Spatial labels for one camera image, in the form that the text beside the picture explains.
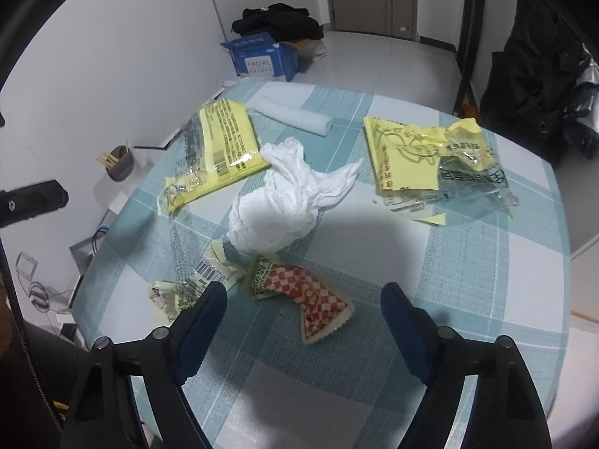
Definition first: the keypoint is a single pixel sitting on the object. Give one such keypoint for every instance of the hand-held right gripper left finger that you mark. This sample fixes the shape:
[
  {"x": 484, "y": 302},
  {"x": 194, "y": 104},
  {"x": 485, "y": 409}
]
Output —
[{"x": 201, "y": 322}]

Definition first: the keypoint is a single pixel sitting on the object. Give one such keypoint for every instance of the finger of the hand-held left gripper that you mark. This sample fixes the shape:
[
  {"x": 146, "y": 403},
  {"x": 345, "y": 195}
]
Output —
[{"x": 32, "y": 203}]

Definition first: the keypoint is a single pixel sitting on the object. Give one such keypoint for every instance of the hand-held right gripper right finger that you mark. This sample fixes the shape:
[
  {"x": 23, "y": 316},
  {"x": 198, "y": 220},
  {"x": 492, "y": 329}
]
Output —
[{"x": 407, "y": 332}]

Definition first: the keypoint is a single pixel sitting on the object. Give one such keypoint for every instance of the small yellow barcode wrapper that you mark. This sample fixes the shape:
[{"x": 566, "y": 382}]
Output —
[{"x": 215, "y": 271}]

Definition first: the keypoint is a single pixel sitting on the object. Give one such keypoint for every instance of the red checked wrapper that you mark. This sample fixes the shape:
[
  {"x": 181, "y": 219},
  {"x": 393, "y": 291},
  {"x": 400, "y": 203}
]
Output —
[{"x": 313, "y": 299}]

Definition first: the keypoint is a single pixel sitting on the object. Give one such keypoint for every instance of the white tissue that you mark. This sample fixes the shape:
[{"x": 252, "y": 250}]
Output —
[{"x": 271, "y": 210}]

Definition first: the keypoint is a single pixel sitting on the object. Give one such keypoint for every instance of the yellow wrapper with line drawing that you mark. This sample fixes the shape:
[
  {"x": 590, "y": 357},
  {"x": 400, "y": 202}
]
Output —
[{"x": 402, "y": 154}]

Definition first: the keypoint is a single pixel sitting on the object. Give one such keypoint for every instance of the large yellow text-printed wrapper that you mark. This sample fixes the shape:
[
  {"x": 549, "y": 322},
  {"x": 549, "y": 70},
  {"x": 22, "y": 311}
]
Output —
[{"x": 220, "y": 145}]

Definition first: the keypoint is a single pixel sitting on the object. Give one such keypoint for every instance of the white paper strip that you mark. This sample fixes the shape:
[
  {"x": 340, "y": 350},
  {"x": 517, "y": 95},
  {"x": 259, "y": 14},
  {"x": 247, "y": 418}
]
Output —
[{"x": 295, "y": 114}]

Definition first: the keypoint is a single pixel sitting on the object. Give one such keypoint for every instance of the clear plastic box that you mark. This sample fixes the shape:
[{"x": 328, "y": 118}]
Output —
[{"x": 27, "y": 266}]

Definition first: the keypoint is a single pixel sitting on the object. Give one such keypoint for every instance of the bundle of wooden chopsticks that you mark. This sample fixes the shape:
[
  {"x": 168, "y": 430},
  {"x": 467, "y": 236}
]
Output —
[{"x": 105, "y": 159}]

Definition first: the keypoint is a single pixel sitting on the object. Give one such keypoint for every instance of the teal checked tablecloth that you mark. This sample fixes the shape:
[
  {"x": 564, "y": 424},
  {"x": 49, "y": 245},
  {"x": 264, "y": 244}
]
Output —
[{"x": 468, "y": 262}]

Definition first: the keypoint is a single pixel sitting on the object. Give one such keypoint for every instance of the grey white cup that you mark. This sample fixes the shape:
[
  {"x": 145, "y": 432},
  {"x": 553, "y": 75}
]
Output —
[{"x": 122, "y": 166}]

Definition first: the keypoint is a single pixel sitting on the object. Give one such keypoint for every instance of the blue cardboard box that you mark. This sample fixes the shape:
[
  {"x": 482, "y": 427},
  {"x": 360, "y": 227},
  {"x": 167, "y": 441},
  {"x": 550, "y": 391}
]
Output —
[{"x": 262, "y": 63}]

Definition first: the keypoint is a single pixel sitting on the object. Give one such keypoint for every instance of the black backpack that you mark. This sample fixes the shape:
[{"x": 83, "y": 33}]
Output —
[{"x": 529, "y": 79}]

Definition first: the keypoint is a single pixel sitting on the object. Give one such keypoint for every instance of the silver blue folded umbrella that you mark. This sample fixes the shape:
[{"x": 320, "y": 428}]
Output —
[{"x": 587, "y": 103}]

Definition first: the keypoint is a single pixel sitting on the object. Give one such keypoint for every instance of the pile of black clothes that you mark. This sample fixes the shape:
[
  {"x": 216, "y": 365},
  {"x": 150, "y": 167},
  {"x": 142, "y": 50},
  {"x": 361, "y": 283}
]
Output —
[{"x": 281, "y": 21}]

